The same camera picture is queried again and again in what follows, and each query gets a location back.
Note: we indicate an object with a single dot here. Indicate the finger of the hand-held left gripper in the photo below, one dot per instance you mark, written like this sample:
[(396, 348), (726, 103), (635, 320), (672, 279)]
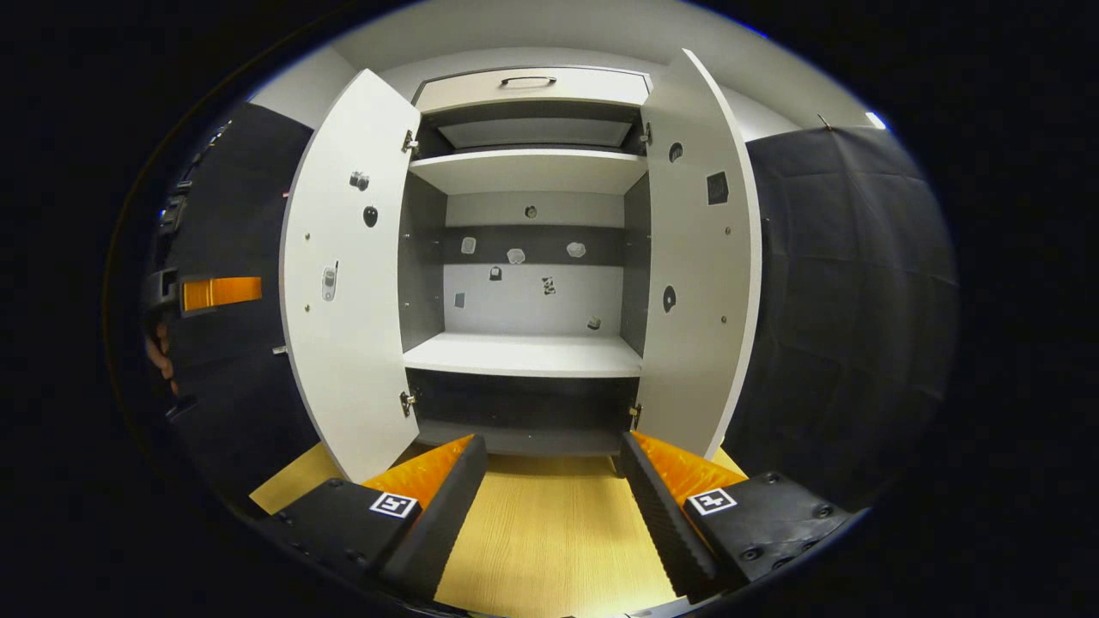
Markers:
[(219, 293)]

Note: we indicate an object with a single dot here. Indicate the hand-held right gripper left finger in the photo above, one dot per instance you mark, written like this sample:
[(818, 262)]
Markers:
[(429, 532)]

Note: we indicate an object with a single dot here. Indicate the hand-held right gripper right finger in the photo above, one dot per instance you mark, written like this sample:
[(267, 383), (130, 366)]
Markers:
[(665, 532)]

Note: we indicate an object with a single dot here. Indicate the beige cabinet door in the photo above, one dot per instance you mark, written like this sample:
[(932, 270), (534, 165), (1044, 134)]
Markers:
[(343, 386), (695, 360)]

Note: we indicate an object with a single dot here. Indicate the grey double-door shoe cabinet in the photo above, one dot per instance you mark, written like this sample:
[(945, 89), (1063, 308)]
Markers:
[(532, 292)]

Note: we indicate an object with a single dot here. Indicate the black backdrop cloth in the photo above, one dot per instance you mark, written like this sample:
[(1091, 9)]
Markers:
[(850, 300), (232, 386)]

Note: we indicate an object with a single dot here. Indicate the small ceiling light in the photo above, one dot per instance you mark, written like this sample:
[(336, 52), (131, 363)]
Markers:
[(876, 120)]

